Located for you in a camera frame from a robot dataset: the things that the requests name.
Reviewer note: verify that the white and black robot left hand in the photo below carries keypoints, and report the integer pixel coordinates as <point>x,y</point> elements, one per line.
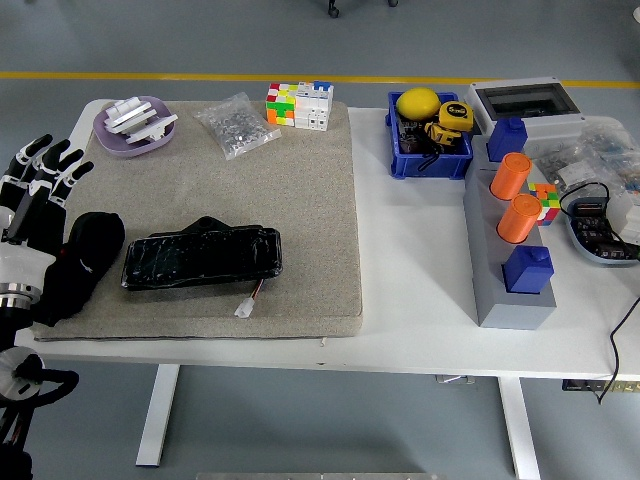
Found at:
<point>20,250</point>

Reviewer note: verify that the blue-grey tray of electronics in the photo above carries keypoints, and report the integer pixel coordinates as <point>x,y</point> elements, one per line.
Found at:
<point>592,235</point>

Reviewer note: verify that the blue block with knob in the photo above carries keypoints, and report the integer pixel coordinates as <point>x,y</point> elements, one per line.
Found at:
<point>507,139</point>
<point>527,272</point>

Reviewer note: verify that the purple tray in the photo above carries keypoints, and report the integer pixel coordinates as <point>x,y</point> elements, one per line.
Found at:
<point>117,149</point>

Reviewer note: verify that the orange cylinder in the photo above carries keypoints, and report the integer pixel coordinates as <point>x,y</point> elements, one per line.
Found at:
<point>510,175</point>
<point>517,220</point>

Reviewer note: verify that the large colourful puzzle cube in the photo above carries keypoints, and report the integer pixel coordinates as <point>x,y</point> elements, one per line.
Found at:
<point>280,106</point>

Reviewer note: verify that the grey table control box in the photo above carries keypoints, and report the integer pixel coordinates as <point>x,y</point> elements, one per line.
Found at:
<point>455,379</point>

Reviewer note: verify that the white table leg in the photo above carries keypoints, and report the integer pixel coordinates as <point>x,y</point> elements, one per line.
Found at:
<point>520,430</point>
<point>157,415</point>

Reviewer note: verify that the blue plastic bin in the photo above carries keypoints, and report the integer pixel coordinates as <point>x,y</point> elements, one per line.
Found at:
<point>430,167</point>

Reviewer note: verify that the grey-brown mat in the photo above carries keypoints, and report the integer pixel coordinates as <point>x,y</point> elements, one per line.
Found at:
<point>250,190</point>

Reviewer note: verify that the black parts in bin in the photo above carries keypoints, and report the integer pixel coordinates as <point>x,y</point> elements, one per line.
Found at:
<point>411,140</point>

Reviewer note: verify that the translucent white container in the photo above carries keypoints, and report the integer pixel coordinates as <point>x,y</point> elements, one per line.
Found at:
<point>625,215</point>

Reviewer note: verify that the clear bag of blue parts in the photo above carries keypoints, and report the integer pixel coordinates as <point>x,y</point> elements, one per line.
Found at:
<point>617,150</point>

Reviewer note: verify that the yellow lemon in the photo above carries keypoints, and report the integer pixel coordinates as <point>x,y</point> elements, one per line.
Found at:
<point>419,102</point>

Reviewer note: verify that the grey block holder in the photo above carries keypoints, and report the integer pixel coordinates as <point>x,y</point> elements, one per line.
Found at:
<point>485,270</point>

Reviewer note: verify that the grey enclosure with clear lid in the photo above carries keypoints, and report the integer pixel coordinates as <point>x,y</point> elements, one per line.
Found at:
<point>545,125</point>

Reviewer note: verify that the black power strip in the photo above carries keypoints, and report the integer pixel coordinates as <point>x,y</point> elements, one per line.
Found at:
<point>580,385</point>

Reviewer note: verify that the white and blue circuit breaker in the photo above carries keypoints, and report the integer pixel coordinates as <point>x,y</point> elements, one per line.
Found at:
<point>315,107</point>

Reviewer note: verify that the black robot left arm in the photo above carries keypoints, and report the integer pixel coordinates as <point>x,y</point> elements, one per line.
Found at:
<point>7,325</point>

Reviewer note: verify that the clear bag of screws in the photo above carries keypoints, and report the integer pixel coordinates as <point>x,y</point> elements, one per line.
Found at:
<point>235,127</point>

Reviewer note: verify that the yellow and black tool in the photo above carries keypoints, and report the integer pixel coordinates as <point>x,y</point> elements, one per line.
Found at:
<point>442,135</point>

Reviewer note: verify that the clear bag of dark parts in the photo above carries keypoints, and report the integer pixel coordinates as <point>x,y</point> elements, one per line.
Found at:
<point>560,162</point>

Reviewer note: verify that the yellow round tape measure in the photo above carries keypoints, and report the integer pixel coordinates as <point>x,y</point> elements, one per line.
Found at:
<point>456,116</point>

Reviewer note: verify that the small colourful puzzle cube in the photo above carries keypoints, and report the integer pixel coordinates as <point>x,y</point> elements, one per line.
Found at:
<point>546,202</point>

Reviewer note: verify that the white plastic bracket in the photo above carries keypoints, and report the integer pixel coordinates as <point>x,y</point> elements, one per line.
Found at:
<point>151,130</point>
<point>130,112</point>

